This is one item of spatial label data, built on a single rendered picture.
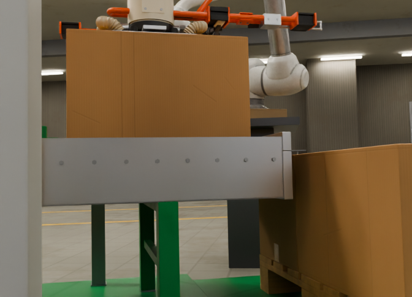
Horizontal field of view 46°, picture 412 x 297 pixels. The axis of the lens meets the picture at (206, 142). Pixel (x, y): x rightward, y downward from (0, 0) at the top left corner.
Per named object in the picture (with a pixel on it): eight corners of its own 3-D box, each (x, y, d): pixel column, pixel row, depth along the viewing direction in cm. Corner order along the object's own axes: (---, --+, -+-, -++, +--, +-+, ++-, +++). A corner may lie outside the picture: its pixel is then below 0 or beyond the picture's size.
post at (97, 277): (91, 286, 215) (89, 61, 221) (91, 283, 222) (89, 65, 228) (106, 285, 216) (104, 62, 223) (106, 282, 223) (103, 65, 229)
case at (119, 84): (66, 156, 151) (65, 27, 153) (70, 159, 189) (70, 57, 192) (251, 153, 165) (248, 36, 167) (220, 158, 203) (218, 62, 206)
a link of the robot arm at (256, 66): (244, 100, 276) (244, 62, 276) (273, 100, 267) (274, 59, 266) (229, 99, 263) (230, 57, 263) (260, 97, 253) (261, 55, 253)
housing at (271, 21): (264, 24, 187) (264, 12, 187) (259, 29, 193) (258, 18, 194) (281, 25, 188) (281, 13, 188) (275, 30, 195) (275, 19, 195)
